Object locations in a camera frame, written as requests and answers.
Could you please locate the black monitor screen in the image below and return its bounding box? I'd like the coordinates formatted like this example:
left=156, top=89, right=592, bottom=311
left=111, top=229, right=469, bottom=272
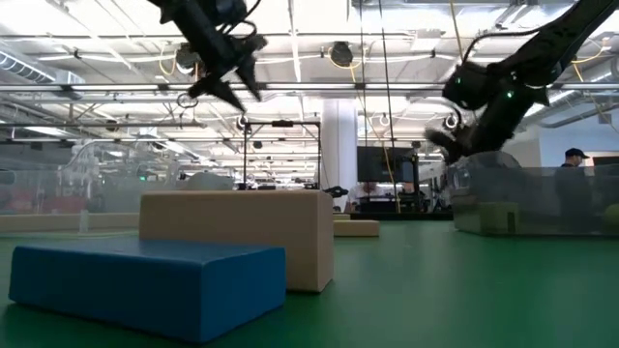
left=356, top=146, right=420, bottom=184

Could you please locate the white building pillar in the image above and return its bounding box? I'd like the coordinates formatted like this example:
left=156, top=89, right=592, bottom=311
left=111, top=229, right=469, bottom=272
left=321, top=99, right=359, bottom=214

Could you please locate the grey translucent plastic bin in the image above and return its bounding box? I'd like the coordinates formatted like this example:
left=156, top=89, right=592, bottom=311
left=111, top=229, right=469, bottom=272
left=447, top=150, right=619, bottom=237

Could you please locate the blue foam block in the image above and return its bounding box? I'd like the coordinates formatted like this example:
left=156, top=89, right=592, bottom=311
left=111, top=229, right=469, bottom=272
left=8, top=240, right=287, bottom=344

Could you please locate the yellow hanging cable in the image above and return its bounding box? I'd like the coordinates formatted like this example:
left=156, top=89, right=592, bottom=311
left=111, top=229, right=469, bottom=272
left=383, top=144, right=401, bottom=214
left=449, top=0, right=463, bottom=62

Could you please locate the large beige foam block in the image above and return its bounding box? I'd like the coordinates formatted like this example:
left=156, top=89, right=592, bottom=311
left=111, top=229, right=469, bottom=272
left=138, top=189, right=335, bottom=294

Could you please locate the yellow-green foam block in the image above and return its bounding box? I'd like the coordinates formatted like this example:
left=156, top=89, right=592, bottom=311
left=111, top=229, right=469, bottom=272
left=604, top=202, right=619, bottom=231

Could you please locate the clear plastic bin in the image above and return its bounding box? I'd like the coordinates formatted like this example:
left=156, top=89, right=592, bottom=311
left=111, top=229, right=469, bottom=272
left=0, top=139, right=180, bottom=238

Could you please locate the white plastic bin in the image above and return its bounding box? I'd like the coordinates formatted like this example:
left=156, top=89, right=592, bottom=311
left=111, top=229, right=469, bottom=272
left=186, top=172, right=236, bottom=192

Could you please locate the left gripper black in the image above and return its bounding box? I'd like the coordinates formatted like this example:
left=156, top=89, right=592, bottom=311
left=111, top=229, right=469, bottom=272
left=159, top=0, right=270, bottom=113

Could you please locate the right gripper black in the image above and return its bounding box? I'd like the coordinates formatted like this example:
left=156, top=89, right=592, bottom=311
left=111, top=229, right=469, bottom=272
left=424, top=89, right=538, bottom=165

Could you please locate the silver ceiling air duct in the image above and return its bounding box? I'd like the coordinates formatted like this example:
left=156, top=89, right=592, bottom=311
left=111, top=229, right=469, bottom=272
left=516, top=67, right=619, bottom=132
left=0, top=47, right=86, bottom=101

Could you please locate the person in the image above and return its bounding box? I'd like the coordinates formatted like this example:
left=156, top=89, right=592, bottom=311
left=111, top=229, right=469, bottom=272
left=345, top=181, right=388, bottom=214
left=554, top=147, right=594, bottom=228

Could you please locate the small beige foam block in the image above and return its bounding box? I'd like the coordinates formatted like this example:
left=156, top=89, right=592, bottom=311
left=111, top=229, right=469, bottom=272
left=333, top=219, right=381, bottom=238

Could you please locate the long beige foam block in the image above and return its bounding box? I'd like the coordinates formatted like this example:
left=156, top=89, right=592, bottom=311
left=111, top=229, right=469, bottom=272
left=0, top=212, right=140, bottom=234

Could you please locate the black hanging cable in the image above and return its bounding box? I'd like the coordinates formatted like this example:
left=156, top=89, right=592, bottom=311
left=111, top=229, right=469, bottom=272
left=378, top=0, right=396, bottom=149
left=359, top=0, right=368, bottom=146

